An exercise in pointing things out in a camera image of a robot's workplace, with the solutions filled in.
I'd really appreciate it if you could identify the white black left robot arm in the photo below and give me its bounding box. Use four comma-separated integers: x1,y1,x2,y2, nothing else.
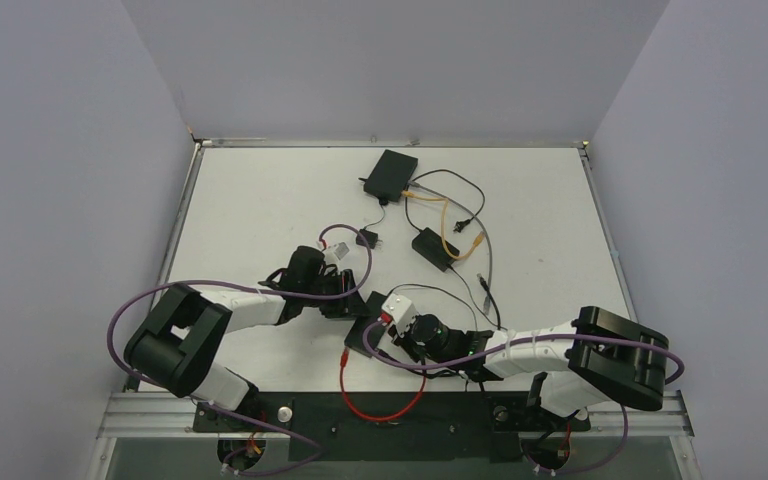
124,243,368,430

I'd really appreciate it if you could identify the small black labelled switch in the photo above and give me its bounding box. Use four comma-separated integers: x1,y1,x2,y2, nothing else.
344,290,399,359

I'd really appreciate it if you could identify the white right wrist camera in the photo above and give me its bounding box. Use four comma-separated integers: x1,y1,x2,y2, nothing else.
379,293,418,338

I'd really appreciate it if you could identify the black mounting base plate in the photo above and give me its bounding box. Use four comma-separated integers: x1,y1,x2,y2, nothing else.
191,392,591,464

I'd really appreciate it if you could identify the large black network switch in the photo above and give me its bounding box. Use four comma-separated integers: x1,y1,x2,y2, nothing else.
363,149,418,203

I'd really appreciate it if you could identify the small black wall adapter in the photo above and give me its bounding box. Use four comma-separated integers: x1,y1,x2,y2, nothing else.
355,228,379,250

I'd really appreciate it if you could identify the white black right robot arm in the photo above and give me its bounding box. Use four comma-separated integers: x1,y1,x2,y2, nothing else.
371,304,678,427

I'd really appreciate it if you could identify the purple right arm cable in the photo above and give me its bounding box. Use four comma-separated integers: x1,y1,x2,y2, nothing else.
362,319,686,387

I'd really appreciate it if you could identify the black ethernet cable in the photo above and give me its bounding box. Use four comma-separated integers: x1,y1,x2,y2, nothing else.
476,272,505,331

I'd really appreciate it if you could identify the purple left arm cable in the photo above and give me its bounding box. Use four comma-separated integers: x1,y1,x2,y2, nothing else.
105,223,374,477

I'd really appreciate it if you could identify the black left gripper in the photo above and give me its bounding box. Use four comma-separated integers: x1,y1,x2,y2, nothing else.
303,270,370,319

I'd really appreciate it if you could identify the red orange ethernet cable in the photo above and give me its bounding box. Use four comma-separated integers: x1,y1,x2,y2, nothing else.
338,349,428,424

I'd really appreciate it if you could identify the thin black plug cable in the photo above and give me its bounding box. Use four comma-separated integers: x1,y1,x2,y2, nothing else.
383,268,491,333

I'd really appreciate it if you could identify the black adapter mains cord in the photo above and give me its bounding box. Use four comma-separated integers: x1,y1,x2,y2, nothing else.
403,168,487,235

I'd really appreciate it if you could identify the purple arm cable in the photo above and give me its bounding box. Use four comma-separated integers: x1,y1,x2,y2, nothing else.
105,223,374,477
362,319,686,387

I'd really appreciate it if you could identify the black power adapter brick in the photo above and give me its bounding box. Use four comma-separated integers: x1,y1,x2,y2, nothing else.
411,227,455,272

